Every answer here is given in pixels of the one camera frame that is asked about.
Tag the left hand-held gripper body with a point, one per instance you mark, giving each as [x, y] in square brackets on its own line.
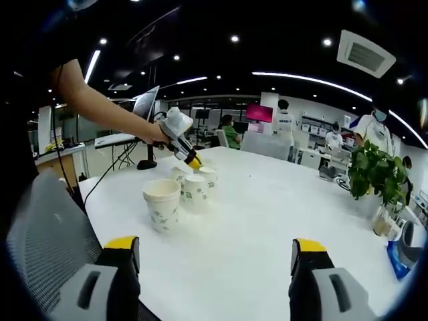
[179, 122]

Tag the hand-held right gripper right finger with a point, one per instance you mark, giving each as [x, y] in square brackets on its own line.
[317, 287]

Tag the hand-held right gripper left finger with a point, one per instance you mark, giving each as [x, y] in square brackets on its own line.
[103, 287]

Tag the white printed paper cup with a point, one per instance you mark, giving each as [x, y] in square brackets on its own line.
[177, 179]
[211, 182]
[164, 207]
[195, 197]

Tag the person's left hand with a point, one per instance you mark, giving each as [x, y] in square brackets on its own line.
[155, 135]

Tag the black monitor on stand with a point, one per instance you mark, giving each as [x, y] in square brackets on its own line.
[202, 114]

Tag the small white office chair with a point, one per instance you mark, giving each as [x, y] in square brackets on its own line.
[222, 138]

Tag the silver open laptop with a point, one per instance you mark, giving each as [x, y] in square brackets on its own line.
[145, 102]

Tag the black stand with round base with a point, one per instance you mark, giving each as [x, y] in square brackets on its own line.
[145, 164]

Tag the grey mesh office chair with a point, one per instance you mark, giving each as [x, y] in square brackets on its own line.
[50, 240]

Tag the pink lit monitor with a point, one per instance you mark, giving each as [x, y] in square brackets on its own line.
[259, 112]

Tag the white table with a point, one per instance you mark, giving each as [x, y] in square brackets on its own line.
[261, 227]

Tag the blue packet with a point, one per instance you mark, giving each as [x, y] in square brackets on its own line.
[397, 262]

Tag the glass plant vase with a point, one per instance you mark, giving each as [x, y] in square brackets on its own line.
[381, 224]

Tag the straight ceiling light strip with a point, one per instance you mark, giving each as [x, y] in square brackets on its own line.
[92, 65]

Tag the grey curved object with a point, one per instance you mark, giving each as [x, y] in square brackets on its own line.
[410, 240]

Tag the small grey device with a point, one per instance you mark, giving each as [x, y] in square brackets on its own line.
[327, 174]

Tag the wooden side desk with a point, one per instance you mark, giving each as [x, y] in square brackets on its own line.
[63, 164]

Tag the green leafy plant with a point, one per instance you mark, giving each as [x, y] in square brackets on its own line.
[374, 170]

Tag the long curved ceiling light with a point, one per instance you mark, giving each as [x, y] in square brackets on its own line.
[311, 79]

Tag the white ceiling air vent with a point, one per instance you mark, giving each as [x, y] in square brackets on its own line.
[366, 53]

